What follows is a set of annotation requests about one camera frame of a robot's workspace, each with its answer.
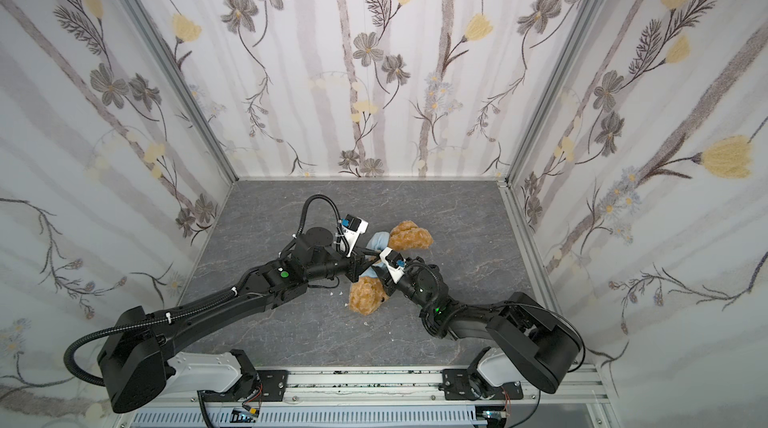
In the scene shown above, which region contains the brown teddy bear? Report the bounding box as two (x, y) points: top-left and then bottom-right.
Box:
(348, 221), (434, 315)

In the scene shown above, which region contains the light blue teddy hoodie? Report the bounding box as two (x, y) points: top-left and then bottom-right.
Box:
(360, 231), (390, 279)

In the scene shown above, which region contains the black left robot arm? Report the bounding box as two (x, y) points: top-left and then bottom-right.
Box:
(97, 228), (379, 414)

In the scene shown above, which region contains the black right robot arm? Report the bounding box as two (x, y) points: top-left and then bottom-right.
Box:
(374, 258), (584, 394)

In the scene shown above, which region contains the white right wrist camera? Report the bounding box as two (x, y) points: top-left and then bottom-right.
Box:
(379, 247), (406, 284)

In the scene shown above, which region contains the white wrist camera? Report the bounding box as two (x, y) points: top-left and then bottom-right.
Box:
(335, 215), (369, 257)
(379, 247), (406, 284)

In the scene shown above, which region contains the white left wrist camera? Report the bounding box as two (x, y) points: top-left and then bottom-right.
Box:
(335, 215), (369, 257)

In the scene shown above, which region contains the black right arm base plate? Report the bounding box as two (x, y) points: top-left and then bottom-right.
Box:
(439, 368), (524, 401)

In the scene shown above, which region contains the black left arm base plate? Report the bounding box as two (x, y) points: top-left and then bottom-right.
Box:
(202, 370), (289, 403)

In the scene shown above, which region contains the white perforated cable tray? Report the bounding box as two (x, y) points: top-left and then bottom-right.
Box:
(128, 406), (488, 428)

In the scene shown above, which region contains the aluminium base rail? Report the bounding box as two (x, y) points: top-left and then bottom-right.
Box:
(115, 366), (621, 427)

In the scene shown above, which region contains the black corrugated cable conduit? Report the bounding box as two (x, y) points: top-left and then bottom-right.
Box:
(63, 307), (175, 387)

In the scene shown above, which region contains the aluminium corner post left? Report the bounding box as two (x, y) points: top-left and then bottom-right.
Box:
(119, 0), (239, 184)

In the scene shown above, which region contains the aluminium corner post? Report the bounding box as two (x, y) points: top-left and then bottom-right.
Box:
(119, 0), (239, 184)
(504, 0), (605, 186)

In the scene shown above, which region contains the aluminium corner post right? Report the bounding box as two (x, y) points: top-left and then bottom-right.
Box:
(504, 0), (605, 186)

